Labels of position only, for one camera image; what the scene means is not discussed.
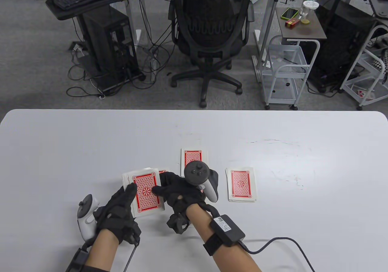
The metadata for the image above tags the black stand base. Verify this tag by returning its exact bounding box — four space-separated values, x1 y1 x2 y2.
90 72 146 93

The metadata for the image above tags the person's left forearm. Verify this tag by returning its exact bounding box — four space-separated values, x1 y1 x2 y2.
86 228 122 272

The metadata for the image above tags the black right wrist strap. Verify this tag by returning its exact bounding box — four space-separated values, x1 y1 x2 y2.
202 234 223 257

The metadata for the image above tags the aluminium frame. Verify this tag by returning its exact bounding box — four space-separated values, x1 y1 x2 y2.
253 0 284 83

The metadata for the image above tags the black white right hand controller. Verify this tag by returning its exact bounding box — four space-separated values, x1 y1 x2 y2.
184 161 219 203

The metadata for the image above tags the thin black glove cable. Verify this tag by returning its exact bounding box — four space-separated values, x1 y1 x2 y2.
124 243 138 272

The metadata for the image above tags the black sensor box cable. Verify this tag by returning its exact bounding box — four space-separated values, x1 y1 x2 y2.
238 237 316 272

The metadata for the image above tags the black left forearm sensor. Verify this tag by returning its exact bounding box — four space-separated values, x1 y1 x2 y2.
65 247 91 272

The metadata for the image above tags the white desk leg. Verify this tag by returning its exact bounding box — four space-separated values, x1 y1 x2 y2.
124 0 143 47

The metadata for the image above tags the deck of red-backed cards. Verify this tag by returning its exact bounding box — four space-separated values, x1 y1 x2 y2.
122 168 165 218

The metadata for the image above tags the person's right hand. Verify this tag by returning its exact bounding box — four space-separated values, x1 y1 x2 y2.
151 172 206 215

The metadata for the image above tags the clear lidded jar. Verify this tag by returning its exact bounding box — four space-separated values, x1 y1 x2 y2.
300 1 319 25

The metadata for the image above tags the black computer tower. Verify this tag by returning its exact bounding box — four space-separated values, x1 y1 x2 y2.
81 5 140 78
305 0 378 93

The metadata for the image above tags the person's left hand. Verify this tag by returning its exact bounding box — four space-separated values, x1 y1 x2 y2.
92 183 138 244

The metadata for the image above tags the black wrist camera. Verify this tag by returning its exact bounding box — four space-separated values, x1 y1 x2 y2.
167 213 190 234
121 219 142 244

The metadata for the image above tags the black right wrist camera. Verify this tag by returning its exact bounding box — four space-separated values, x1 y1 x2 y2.
167 213 190 234

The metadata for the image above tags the black white checkered board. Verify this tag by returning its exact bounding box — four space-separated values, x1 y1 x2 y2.
371 48 388 75

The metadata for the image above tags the thick black glove cable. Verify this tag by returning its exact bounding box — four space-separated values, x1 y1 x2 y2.
199 202 220 218

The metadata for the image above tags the black wrist sensor box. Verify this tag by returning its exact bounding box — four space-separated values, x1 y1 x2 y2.
210 214 246 247

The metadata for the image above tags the brown side table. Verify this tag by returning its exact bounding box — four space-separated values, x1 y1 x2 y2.
275 7 328 41

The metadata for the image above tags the tangle of black floor cables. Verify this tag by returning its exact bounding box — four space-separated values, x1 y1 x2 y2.
66 0 177 99

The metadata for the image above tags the red white card pack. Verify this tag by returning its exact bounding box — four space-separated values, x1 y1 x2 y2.
356 89 376 101

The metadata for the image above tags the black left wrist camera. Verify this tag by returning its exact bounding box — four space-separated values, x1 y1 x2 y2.
121 219 142 244

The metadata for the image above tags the white left hand controller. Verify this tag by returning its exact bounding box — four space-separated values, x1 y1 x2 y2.
77 194 100 241

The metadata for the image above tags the person's right forearm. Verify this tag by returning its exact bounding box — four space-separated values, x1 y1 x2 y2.
186 202 263 272

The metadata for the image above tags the green-edged smartphone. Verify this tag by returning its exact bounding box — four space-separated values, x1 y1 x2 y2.
280 8 299 20

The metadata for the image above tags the black mesh office chair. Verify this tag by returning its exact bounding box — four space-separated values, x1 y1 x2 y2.
168 0 256 108

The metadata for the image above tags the white metal cart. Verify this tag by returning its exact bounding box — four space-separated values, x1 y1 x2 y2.
339 20 388 111
260 35 321 111

